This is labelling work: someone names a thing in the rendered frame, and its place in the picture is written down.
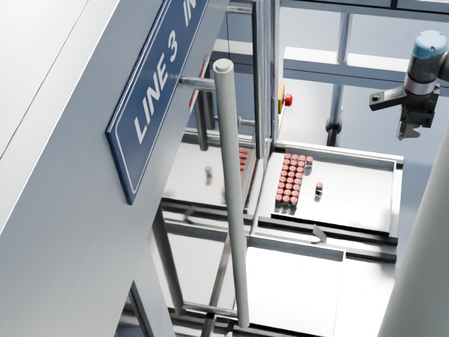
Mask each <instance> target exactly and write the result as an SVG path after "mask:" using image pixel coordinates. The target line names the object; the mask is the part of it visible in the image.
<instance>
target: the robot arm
mask: <svg viewBox="0 0 449 337"><path fill-rule="evenodd" d="M410 53H411V55H410V60H409V64H408V69H407V72H406V77H405V81H404V86H400V87H397V88H392V89H389V90H385V91H382V92H377V93H374V94H371V95H370V96H369V107H370V109H371V111H376V110H381V109H384V108H389V107H392V106H397V105H401V106H400V117H399V121H398V129H397V133H396V137H397V139H398V140H399V141H402V139H404V138H418V137H420V133H419V132H417V131H415V130H414V128H419V127H421V125H422V128H431V125H432V121H433V119H434V115H435V107H436V104H437V101H438V97H439V94H440V84H436V81H437V78H439V79H441V80H444V81H445V82H449V47H448V45H447V39H446V37H445V36H443V35H442V34H441V33H440V32H438V31H433V30H428V31H423V32H421V33H419V34H418V35H417V36H416V38H415V40H414V44H413V47H412V48H411V52H410ZM433 90H434V91H433Z"/></svg>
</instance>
